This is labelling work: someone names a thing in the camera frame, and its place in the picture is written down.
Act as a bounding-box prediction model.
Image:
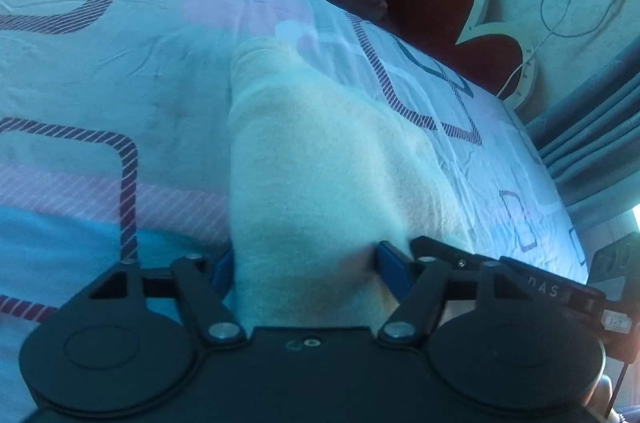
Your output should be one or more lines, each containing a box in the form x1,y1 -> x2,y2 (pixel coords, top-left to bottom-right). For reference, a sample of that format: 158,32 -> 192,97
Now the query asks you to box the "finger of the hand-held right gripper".
410,236 -> 503,275

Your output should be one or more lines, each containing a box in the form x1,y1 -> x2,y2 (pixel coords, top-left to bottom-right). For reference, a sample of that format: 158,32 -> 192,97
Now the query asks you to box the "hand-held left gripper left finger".
89,247 -> 247,345

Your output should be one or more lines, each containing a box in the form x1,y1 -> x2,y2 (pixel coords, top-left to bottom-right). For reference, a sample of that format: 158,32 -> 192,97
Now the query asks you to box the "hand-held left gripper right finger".
375,240 -> 507,345

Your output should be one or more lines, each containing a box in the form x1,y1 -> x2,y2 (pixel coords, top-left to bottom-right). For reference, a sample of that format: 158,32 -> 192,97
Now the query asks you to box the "white towel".
227,36 -> 477,330

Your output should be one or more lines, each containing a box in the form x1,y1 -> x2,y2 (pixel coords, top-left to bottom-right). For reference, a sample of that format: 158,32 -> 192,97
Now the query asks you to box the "dark power socket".
591,237 -> 640,285

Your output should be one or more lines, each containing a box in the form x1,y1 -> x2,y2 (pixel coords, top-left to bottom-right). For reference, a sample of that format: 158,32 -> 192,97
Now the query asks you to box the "grey-blue curtain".
525,0 -> 640,210

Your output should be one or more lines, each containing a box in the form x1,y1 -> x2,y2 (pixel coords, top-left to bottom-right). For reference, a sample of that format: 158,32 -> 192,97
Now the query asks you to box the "patterned white bed sheet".
0,0 -> 592,423

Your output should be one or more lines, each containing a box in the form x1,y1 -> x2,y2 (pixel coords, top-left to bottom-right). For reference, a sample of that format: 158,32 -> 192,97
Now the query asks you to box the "white charging cable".
495,0 -> 640,100

